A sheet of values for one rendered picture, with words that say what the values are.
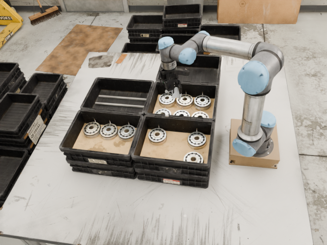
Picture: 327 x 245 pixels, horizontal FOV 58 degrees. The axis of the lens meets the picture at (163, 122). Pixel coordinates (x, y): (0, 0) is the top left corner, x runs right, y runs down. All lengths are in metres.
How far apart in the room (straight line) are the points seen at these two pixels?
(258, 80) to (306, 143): 1.77
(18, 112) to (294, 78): 2.72
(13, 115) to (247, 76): 2.01
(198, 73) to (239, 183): 0.82
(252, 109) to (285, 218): 0.60
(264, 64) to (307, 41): 2.93
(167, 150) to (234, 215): 0.48
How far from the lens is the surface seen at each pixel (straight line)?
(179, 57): 1.41
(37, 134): 2.64
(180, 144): 1.66
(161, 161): 1.48
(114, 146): 1.71
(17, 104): 2.80
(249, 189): 1.67
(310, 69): 3.66
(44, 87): 3.05
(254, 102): 1.28
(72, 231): 1.66
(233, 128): 1.78
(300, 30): 4.31
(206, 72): 2.10
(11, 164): 2.68
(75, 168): 1.81
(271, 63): 1.22
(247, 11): 4.30
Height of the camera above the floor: 2.14
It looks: 47 degrees down
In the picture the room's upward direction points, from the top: 7 degrees counter-clockwise
